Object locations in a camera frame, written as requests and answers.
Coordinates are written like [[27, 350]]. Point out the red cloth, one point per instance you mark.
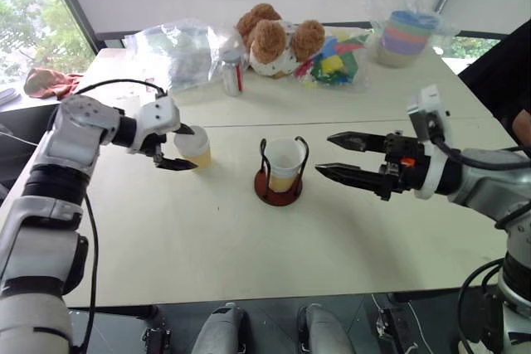
[[47, 82]]

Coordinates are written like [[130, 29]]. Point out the stack of coloured bowls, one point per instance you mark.
[[404, 39]]

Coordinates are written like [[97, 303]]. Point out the person bare forearm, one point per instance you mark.
[[523, 128]]

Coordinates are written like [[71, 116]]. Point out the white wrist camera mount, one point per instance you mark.
[[427, 115], [159, 115]]

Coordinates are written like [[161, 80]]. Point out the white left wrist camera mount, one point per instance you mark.
[[159, 115]]

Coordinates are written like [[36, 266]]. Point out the translucent cup with juice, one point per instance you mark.
[[284, 159]]

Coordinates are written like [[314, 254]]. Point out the bag of coloured blocks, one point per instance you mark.
[[332, 61]]

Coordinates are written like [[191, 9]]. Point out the brown teddy bear plush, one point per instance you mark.
[[274, 41]]

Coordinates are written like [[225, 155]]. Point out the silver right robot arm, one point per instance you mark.
[[489, 180]]

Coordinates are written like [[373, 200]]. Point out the clear plastic bag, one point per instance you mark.
[[182, 53]]

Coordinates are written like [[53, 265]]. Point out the black window frame post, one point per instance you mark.
[[74, 6]]

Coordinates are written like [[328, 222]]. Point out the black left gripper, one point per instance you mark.
[[154, 147]]

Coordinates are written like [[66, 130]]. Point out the black power strip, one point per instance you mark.
[[394, 329]]

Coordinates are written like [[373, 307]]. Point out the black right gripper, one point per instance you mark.
[[404, 173]]

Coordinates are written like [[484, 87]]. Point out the person in black clothing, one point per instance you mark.
[[504, 68]]

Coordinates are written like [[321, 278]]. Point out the grey rounded robot leg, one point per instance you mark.
[[325, 331], [220, 331]]

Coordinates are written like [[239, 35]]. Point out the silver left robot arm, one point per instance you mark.
[[54, 151]]

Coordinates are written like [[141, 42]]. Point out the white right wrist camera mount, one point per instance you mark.
[[427, 115]]

